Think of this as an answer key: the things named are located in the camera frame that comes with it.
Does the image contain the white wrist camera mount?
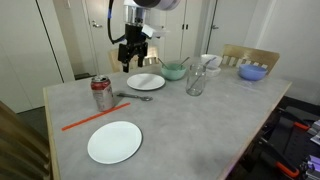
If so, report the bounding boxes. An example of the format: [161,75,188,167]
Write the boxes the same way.
[141,23,170,39]

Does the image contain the white double closet doors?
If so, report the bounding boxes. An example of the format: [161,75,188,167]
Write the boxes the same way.
[156,0,205,64]

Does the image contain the white door with lever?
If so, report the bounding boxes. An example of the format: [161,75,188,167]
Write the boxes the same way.
[206,0,259,58]
[81,0,128,76]

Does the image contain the clear glass jar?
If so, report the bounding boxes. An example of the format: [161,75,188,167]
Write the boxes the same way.
[185,63,208,97]

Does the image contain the short aluminium extrusion block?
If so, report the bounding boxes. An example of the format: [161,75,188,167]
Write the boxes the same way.
[299,154,320,180]

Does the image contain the orange straw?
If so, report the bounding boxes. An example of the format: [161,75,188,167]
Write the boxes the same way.
[61,102,132,132]

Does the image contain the red soda can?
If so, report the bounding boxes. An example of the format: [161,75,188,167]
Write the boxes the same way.
[90,75,116,113]

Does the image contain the white round plate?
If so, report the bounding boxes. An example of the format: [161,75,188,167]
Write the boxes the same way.
[86,120,143,165]
[126,72,166,92]

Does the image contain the long aluminium extrusion rail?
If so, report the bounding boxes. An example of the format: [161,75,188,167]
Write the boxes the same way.
[309,119,320,146]

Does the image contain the black clamp orange handle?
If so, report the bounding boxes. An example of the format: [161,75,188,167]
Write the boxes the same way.
[258,138,301,179]
[278,109,313,132]

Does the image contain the white closet door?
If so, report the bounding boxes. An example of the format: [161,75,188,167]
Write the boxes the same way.
[0,0,64,114]

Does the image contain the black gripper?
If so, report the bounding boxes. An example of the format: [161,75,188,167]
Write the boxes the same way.
[117,25,150,73]

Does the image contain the silver fork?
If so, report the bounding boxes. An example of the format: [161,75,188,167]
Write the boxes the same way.
[190,56,218,93]

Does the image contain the black perforated mounting board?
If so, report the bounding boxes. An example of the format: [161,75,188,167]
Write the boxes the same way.
[259,106,320,180]

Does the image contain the blue bowl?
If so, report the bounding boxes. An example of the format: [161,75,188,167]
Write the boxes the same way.
[237,63,268,82]

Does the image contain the green bowl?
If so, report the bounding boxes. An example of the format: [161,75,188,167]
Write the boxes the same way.
[160,63,187,82]

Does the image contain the silver utensil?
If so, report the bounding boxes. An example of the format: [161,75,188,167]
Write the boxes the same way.
[176,56,191,70]
[157,57,169,70]

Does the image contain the white bowl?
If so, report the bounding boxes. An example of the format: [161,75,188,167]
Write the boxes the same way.
[200,53,224,69]

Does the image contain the silver spoon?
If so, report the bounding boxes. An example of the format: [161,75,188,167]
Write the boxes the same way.
[116,92,154,102]

